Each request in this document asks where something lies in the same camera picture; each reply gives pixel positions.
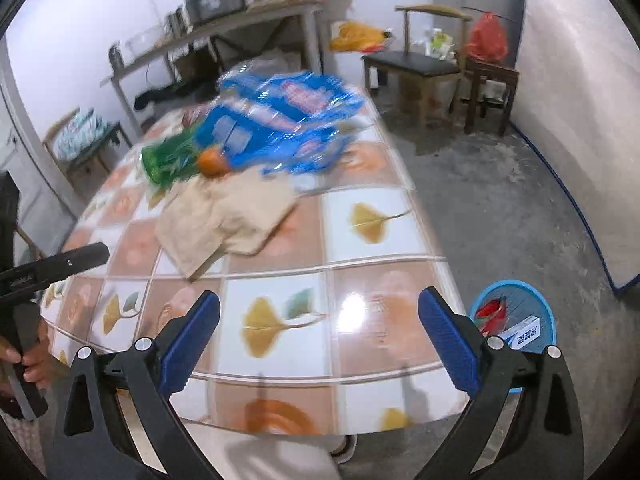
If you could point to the wooden armchair black seat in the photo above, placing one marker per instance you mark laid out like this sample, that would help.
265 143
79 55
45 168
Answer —
423 69

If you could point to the dark wooden side table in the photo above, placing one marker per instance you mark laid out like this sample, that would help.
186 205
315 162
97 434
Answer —
492 86

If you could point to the stool with patterned cushion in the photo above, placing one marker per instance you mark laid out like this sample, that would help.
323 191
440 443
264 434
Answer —
80 137

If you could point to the blue plastic trash basket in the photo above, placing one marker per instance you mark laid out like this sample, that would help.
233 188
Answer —
505 303

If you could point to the green plastic bottle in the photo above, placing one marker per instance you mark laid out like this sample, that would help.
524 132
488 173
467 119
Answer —
172 159

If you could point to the beige cloth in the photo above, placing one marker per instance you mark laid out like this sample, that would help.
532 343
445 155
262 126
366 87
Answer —
235 213

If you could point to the left hand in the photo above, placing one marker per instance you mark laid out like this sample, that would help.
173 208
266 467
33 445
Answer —
36 360

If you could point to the yellow plastic bag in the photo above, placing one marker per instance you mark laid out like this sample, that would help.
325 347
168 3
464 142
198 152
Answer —
354 36

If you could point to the grey storage box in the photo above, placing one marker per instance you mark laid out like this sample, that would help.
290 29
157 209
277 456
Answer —
203 11

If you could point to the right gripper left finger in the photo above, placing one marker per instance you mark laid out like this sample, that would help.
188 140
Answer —
90 437

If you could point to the blue plastic packaging bag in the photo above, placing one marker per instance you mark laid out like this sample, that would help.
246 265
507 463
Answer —
286 122

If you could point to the white shoe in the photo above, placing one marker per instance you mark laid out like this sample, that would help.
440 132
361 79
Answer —
346 450

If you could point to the red plastic bag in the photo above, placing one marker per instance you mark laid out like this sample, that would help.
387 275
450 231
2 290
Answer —
487 42

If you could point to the orange fruit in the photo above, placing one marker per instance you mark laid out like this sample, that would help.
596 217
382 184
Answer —
212 163

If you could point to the white toothpaste box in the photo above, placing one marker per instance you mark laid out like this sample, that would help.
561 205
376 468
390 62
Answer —
522 334

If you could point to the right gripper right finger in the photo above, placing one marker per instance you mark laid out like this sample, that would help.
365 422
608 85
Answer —
544 440

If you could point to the white mattress blue trim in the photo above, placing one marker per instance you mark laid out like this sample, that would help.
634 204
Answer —
578 103

